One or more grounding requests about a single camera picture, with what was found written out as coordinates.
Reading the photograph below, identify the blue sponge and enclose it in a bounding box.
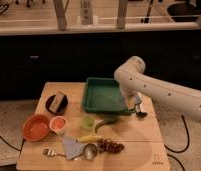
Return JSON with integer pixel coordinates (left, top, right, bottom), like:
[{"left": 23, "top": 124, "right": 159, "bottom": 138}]
[{"left": 135, "top": 93, "right": 142, "bottom": 105}]

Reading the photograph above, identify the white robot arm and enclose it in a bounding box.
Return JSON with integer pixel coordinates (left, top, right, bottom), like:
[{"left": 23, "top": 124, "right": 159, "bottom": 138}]
[{"left": 114, "top": 56, "right": 201, "bottom": 124}]

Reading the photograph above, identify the green plastic tray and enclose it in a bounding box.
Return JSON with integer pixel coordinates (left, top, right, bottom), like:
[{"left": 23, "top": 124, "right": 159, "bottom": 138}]
[{"left": 82, "top": 77, "right": 135, "bottom": 116}]

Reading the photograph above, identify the green toy pepper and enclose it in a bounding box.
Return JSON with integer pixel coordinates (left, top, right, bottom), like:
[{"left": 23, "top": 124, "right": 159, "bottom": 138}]
[{"left": 94, "top": 118, "right": 118, "bottom": 133}]

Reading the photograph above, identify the light green cup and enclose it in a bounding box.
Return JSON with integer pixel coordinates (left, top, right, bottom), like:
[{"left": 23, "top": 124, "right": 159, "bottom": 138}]
[{"left": 81, "top": 116, "right": 94, "bottom": 131}]

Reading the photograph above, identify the toy grape bunch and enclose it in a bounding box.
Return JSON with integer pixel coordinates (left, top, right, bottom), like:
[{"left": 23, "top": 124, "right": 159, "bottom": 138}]
[{"left": 97, "top": 139, "right": 125, "bottom": 154}]

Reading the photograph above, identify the yellow toy corn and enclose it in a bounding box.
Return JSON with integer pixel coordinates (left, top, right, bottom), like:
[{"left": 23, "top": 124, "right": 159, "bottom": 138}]
[{"left": 76, "top": 135, "right": 102, "bottom": 143}]

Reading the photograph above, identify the metal measuring cup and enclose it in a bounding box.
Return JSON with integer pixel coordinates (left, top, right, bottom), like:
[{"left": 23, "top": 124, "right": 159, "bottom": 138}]
[{"left": 75, "top": 143, "right": 98, "bottom": 160}]

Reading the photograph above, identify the brown block on plate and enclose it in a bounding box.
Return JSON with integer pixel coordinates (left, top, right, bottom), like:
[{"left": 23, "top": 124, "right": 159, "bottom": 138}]
[{"left": 49, "top": 91, "right": 65, "bottom": 113}]

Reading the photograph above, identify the blue grey cloth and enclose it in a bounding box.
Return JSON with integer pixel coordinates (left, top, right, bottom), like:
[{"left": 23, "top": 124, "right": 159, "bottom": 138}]
[{"left": 62, "top": 136, "right": 84, "bottom": 160}]

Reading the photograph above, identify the small orange cup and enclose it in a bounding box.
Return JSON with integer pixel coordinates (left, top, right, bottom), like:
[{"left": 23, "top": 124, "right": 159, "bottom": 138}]
[{"left": 49, "top": 116, "right": 67, "bottom": 134}]

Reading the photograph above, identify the wooden table board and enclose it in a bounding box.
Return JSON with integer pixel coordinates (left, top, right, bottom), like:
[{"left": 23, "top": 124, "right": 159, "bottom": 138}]
[{"left": 16, "top": 82, "right": 170, "bottom": 171}]

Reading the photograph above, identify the orange bowl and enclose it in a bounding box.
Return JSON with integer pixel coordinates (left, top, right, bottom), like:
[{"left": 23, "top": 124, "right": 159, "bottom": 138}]
[{"left": 22, "top": 114, "right": 50, "bottom": 142}]

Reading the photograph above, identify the metal fork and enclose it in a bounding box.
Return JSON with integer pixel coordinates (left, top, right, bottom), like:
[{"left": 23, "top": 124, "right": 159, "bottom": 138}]
[{"left": 43, "top": 148, "right": 64, "bottom": 157}]

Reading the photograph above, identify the black cable right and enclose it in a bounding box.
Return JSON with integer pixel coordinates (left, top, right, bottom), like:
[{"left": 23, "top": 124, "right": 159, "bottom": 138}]
[{"left": 164, "top": 114, "right": 192, "bottom": 171}]

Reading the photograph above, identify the black cable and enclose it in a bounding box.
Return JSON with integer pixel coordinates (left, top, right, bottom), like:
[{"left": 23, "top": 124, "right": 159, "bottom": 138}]
[
  {"left": 0, "top": 129, "right": 26, "bottom": 153},
  {"left": 164, "top": 114, "right": 192, "bottom": 171}
]

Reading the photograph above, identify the black cable left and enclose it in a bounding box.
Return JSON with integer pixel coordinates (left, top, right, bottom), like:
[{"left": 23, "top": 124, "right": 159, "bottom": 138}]
[{"left": 0, "top": 129, "right": 26, "bottom": 153}]

